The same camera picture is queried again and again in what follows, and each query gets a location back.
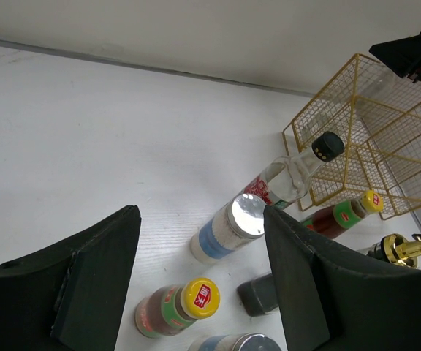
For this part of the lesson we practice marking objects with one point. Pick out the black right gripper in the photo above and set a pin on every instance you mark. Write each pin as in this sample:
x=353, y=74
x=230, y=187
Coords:
x=402, y=56

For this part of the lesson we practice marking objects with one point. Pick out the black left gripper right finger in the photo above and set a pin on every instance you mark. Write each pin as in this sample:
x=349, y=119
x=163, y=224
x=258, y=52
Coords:
x=334, y=298

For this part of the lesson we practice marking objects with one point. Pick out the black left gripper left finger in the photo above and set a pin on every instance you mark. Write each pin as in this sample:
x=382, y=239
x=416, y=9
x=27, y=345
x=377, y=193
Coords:
x=71, y=294

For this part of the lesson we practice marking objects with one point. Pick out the right yellow-cap sauce bottle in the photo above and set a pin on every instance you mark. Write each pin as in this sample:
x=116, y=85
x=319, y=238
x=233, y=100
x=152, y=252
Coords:
x=335, y=220

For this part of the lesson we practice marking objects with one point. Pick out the yellow-cap sauce bottle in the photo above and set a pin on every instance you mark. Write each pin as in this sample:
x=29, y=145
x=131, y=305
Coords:
x=335, y=220
x=172, y=309

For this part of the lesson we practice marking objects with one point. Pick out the front silver-lid spice jar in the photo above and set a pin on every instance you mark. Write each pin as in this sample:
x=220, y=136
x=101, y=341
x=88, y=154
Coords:
x=235, y=342

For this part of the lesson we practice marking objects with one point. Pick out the silver-lid spice jar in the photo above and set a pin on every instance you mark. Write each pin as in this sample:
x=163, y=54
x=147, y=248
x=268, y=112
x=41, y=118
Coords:
x=238, y=223
x=235, y=342

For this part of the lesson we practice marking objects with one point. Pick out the left yellow-cap sauce bottle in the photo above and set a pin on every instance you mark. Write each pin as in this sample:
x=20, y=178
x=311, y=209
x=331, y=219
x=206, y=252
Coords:
x=172, y=309

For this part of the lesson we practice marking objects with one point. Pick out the rear silver-lid spice jar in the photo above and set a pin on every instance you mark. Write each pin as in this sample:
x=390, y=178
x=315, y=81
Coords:
x=238, y=223

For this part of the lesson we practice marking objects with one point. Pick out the clear bottle black cap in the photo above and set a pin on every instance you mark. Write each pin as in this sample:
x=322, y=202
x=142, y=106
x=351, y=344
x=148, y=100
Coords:
x=288, y=178

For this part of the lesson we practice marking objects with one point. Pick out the gold wire basket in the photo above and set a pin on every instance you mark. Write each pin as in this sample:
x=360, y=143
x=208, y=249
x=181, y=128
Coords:
x=382, y=151

